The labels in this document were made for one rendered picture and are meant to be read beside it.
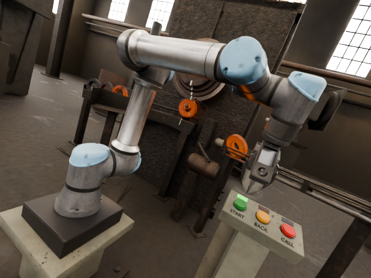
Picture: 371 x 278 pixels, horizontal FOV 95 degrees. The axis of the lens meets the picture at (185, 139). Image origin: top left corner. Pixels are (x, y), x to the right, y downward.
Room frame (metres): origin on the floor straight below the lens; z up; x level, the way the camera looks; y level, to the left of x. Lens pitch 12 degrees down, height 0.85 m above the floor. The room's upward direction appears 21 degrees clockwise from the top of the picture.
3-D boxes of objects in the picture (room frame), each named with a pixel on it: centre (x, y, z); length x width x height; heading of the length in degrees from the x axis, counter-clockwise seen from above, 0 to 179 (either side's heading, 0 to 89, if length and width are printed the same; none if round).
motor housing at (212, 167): (1.18, -0.19, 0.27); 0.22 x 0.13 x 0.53; 70
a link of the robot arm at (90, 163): (0.57, 0.29, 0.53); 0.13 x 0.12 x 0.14; 150
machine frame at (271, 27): (1.83, -0.07, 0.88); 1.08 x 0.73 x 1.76; 70
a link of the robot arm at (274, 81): (0.46, -0.12, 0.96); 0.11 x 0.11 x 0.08; 60
